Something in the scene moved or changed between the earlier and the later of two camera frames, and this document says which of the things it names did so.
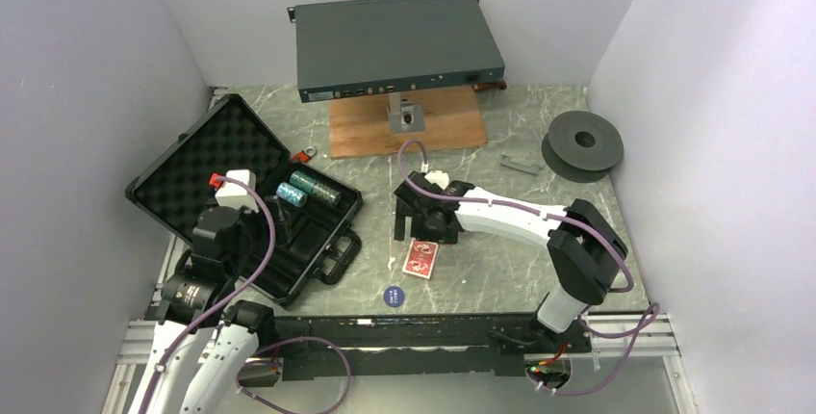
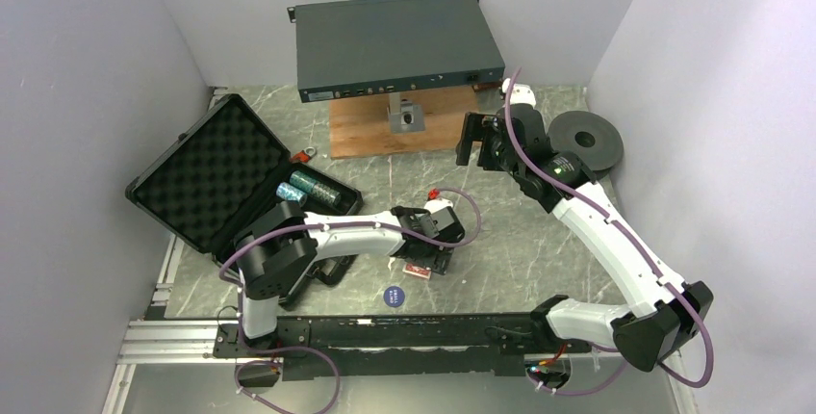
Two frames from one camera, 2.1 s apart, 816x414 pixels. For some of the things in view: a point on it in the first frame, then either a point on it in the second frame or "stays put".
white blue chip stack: x=292 y=194 stays put
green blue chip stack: x=302 y=180 stays put
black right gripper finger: x=404 y=196 to x=471 y=130
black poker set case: x=315 y=243 stays put
